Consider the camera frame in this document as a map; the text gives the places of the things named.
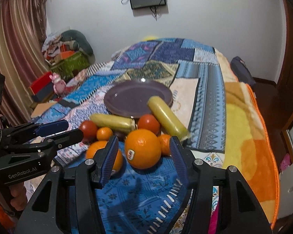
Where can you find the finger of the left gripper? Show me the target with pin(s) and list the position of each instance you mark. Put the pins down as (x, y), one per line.
(32, 130)
(58, 140)

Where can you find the yellow curved chair back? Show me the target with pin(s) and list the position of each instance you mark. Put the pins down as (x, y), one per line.
(150, 38)

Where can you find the red tomato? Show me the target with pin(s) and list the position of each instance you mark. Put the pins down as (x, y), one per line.
(149, 122)
(89, 129)

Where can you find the patchwork blue bedspread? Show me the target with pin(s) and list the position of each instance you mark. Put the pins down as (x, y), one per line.
(181, 83)

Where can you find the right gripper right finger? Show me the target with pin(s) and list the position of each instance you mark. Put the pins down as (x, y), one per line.
(239, 211)

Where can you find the green storage box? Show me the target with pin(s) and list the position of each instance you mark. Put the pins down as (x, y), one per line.
(71, 66)

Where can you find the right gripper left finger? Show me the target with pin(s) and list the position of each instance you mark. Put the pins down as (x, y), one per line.
(48, 210)

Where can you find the red tomato right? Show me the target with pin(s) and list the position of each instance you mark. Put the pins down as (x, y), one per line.
(149, 122)

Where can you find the yellow orange blanket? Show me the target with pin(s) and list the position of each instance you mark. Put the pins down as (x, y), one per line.
(247, 143)

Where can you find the brown wooden door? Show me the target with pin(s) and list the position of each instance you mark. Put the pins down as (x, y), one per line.
(285, 81)

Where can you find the dark purple plate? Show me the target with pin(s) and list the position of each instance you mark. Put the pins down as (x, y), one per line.
(129, 98)

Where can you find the striped red brown curtain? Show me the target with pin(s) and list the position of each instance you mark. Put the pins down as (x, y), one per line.
(22, 34)

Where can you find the pink rabbit figurine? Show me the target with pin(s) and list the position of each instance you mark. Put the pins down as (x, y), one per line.
(59, 84)

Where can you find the person's left hand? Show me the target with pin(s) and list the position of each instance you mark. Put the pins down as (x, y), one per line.
(19, 200)

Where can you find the grey green plush pillow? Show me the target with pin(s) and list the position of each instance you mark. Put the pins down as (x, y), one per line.
(77, 41)

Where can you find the small tangerine right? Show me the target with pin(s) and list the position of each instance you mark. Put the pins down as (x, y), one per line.
(164, 140)

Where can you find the small tangerine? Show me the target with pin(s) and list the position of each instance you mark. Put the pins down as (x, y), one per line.
(164, 140)
(104, 133)

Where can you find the red gift box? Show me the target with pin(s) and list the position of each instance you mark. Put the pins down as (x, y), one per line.
(42, 88)

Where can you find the large orange with sticker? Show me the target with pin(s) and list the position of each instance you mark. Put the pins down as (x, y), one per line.
(142, 149)

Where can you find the small tangerine left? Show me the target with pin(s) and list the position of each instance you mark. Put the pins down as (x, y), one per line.
(104, 133)

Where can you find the cardboard box lid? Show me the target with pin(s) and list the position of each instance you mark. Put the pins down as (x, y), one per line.
(41, 108)

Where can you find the dark blue bag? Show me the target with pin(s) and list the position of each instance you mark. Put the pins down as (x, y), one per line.
(240, 70)

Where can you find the red tomato left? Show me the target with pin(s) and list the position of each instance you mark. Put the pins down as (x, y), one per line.
(89, 129)

